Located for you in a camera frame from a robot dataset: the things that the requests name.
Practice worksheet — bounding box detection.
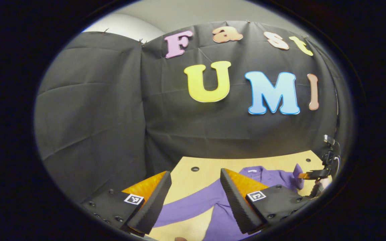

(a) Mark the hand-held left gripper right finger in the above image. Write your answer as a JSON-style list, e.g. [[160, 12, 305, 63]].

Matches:
[[220, 168, 313, 235]]

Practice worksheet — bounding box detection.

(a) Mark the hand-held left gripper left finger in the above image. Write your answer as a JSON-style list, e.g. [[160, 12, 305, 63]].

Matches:
[[80, 171, 173, 238]]

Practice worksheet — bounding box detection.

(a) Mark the purple knit shirt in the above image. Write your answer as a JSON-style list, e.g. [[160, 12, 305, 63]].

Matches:
[[153, 163, 305, 241]]

